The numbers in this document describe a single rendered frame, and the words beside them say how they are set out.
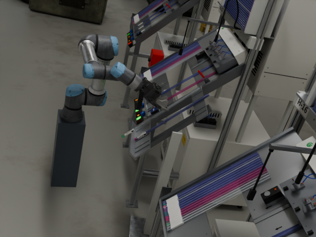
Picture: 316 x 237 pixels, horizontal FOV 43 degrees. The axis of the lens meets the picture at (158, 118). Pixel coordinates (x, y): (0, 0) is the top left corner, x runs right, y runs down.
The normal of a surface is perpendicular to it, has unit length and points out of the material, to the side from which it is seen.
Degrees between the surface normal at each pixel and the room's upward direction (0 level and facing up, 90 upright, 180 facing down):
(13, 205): 0
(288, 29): 90
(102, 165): 0
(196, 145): 90
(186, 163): 90
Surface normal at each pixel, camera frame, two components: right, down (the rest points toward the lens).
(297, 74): 0.11, 0.52
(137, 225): 0.22, -0.84
